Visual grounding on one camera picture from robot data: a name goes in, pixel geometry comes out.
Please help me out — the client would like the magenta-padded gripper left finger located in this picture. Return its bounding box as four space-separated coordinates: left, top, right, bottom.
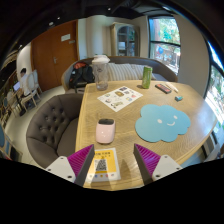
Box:
44 143 96 187

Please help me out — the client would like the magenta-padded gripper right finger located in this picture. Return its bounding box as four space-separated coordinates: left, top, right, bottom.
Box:
133 143 184 186

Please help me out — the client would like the pink computer mouse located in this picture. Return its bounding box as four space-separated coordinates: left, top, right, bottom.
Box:
95 118 117 145

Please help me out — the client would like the blue cloud-shaped mouse pad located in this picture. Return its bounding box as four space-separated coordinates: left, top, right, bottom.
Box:
134 103 192 144

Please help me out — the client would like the grey tufted armchair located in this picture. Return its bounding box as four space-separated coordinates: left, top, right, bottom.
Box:
25 93 84 169

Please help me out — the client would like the yellow code card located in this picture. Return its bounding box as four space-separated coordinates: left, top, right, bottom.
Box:
85 147 122 184

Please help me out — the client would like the black and red flat case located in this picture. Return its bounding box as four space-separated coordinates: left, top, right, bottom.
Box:
154 83 172 95

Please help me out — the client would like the white tube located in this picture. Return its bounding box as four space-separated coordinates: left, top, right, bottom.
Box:
165 81 179 93

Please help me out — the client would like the white sticker sheet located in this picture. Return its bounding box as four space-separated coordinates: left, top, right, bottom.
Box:
97 85 144 113

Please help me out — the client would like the group of dining chairs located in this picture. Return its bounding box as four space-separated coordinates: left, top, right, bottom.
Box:
6 69 44 113

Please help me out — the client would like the large side window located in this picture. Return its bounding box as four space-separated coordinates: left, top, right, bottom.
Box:
203 43 224 134

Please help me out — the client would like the green drink can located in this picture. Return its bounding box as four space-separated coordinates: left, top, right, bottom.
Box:
141 65 154 90

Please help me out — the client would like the person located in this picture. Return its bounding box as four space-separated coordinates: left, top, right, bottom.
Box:
18 67 31 96

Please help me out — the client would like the brown curved sofa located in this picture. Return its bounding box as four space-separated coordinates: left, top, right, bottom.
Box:
60 55 179 93

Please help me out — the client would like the striped beige cushion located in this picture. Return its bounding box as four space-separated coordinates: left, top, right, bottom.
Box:
131 63 157 81
107 63 141 82

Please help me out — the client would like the clear shaker bottle white lid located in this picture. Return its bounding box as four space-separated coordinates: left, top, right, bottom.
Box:
91 54 111 92

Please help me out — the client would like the wooden door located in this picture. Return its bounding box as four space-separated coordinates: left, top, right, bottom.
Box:
31 19 80 93

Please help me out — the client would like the black-framed window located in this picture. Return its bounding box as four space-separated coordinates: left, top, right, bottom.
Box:
148 15 181 75

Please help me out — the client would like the white door sign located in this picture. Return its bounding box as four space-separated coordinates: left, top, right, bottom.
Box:
60 33 72 42

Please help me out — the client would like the glass-door cabinet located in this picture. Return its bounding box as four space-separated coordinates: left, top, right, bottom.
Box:
110 22 141 58

